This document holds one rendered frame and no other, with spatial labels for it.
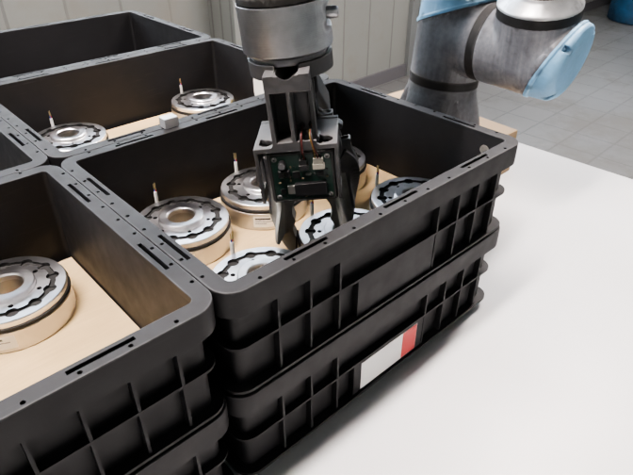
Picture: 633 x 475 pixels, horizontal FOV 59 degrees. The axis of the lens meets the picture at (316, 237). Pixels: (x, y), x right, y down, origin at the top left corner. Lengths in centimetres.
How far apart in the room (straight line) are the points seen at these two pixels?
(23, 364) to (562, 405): 53
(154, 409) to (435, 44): 70
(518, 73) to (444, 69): 13
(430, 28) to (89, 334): 67
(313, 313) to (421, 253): 14
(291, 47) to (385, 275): 23
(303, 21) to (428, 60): 52
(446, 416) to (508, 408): 7
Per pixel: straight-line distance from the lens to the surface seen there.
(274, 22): 45
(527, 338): 74
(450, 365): 68
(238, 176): 71
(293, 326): 49
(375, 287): 54
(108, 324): 56
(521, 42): 86
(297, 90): 45
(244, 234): 65
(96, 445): 43
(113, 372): 38
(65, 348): 55
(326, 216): 62
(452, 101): 96
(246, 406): 49
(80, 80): 94
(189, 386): 44
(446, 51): 93
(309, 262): 44
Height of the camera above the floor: 118
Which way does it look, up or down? 34 degrees down
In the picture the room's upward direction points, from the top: straight up
